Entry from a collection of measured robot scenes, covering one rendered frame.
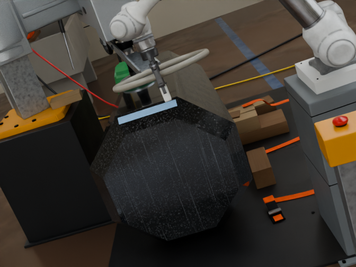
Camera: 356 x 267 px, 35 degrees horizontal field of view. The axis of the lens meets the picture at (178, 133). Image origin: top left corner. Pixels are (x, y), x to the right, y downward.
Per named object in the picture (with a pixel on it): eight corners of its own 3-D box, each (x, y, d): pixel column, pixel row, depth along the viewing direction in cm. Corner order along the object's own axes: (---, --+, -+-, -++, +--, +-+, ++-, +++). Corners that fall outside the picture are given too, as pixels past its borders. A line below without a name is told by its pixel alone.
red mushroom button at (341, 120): (335, 130, 141) (333, 122, 140) (331, 123, 145) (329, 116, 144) (350, 125, 141) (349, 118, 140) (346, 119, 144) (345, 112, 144)
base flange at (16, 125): (-10, 142, 352) (-13, 135, 350) (12, 114, 397) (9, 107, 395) (63, 119, 345) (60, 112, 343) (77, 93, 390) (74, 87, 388)
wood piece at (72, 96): (52, 109, 357) (49, 102, 355) (53, 105, 366) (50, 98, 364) (82, 99, 357) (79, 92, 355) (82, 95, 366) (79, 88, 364)
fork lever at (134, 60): (100, 44, 345) (97, 36, 343) (129, 32, 349) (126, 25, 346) (135, 82, 288) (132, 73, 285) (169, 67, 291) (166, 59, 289)
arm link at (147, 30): (135, 39, 248) (125, 44, 236) (121, 6, 246) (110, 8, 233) (157, 30, 245) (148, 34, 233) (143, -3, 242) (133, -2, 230)
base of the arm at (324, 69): (343, 47, 258) (340, 36, 256) (363, 61, 238) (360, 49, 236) (305, 61, 259) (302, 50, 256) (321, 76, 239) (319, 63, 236)
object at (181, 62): (107, 92, 286) (105, 87, 286) (193, 55, 296) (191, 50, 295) (123, 95, 239) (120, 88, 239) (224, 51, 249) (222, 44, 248)
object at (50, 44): (44, 124, 614) (10, 51, 582) (57, 89, 735) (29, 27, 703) (97, 105, 611) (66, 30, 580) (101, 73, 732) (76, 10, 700)
